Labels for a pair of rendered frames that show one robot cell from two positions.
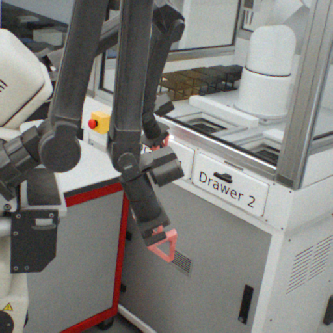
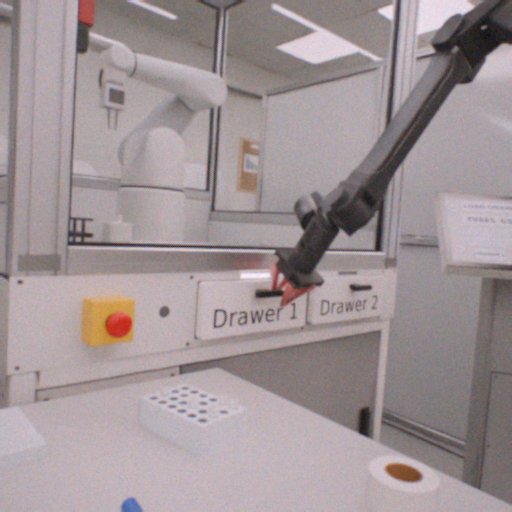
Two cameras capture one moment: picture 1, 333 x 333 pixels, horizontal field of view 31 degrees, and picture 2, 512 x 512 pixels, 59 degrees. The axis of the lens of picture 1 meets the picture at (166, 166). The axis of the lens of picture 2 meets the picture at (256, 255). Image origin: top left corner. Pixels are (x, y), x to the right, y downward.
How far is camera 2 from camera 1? 2.21 m
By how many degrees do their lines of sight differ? 82
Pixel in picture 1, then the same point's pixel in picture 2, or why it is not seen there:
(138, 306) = not seen: outside the picture
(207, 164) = (329, 285)
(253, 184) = (375, 280)
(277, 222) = (387, 311)
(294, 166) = (394, 244)
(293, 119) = (391, 194)
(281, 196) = (388, 280)
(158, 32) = (465, 66)
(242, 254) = (355, 378)
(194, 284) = not seen: hidden behind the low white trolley
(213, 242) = (324, 392)
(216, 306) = not seen: hidden behind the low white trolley
